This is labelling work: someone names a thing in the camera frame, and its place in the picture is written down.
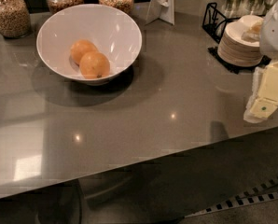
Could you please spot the white folded table sign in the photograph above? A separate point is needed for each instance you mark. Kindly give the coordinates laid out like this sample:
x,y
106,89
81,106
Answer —
x,y
160,9

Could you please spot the stack of beige plates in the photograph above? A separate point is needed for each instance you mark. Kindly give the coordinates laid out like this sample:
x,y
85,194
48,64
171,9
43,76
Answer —
x,y
239,44

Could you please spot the large glass cereal jar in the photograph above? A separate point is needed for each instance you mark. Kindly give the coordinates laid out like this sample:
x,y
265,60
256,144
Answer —
x,y
14,19

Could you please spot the black wire plate rack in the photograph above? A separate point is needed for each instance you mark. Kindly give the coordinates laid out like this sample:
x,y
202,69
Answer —
x,y
214,24

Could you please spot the black white striped floor strip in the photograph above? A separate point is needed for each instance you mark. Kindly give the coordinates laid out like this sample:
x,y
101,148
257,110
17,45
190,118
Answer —
x,y
264,192

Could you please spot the orange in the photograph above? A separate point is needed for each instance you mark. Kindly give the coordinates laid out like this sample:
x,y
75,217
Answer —
x,y
94,65
80,48

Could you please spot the white ceramic bowl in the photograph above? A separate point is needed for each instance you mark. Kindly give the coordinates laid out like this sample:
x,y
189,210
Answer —
x,y
112,31

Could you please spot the table pedestal base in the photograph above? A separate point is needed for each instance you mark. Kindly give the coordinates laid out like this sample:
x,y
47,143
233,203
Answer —
x,y
59,204

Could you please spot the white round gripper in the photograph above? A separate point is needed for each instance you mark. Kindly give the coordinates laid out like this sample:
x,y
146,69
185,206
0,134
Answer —
x,y
276,32

